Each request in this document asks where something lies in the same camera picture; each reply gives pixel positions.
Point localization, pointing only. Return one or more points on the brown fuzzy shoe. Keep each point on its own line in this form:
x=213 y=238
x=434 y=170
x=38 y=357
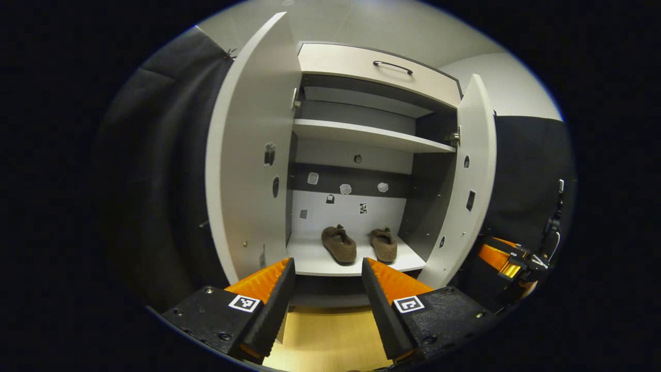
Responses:
x=384 y=248
x=341 y=247

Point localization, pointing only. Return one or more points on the white cabinet drawer front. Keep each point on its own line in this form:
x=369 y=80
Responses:
x=341 y=64

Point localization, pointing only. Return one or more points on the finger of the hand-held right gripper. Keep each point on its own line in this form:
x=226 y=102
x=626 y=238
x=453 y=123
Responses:
x=508 y=249

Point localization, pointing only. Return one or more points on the white cabinet shelf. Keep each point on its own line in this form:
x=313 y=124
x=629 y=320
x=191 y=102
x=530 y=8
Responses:
x=361 y=134

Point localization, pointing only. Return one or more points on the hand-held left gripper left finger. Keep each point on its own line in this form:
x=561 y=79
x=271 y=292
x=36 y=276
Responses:
x=273 y=305

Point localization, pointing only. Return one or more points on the white and grey shoe cabinet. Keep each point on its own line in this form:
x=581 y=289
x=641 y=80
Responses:
x=351 y=217

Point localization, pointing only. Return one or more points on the metal door hinge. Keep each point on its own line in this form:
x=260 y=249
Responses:
x=296 y=98
x=453 y=138

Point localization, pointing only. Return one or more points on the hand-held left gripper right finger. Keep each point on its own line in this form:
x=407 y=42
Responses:
x=384 y=305

